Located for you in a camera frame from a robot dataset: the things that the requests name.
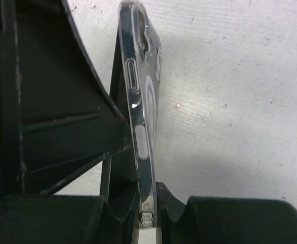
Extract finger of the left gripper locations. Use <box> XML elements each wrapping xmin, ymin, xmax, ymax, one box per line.
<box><xmin>0</xmin><ymin>1</ymin><xmax>131</xmax><ymax>196</ymax></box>

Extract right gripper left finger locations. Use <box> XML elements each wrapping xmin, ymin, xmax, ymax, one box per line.
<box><xmin>0</xmin><ymin>184</ymin><xmax>139</xmax><ymax>243</ymax></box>

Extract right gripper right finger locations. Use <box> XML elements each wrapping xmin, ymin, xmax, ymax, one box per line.
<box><xmin>157</xmin><ymin>182</ymin><xmax>297</xmax><ymax>243</ymax></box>

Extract clear phone case black insert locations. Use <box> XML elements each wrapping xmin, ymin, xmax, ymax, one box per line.
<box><xmin>118</xmin><ymin>1</ymin><xmax>162</xmax><ymax>229</ymax></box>

